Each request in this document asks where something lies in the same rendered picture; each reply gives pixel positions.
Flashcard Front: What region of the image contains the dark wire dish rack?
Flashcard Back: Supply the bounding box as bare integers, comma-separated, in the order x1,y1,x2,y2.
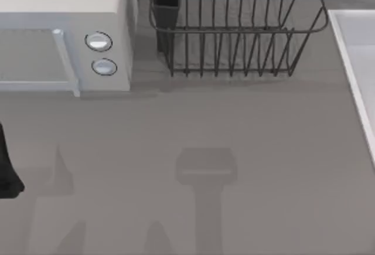
148,0,329,78

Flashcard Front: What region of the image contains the round microwave knob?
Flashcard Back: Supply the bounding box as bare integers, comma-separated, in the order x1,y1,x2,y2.
84,31,114,53
91,57,118,77

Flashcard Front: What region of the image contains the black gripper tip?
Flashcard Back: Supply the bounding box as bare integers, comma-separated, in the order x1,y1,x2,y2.
0,123,25,199

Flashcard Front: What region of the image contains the black cutlery holder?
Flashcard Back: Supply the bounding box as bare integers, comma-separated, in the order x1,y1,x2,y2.
149,0,182,53

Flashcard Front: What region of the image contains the microwave oven door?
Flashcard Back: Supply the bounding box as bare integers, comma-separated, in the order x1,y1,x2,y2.
0,28,80,97

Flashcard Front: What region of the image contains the pale microwave oven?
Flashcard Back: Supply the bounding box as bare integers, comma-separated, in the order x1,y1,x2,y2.
0,0,138,97

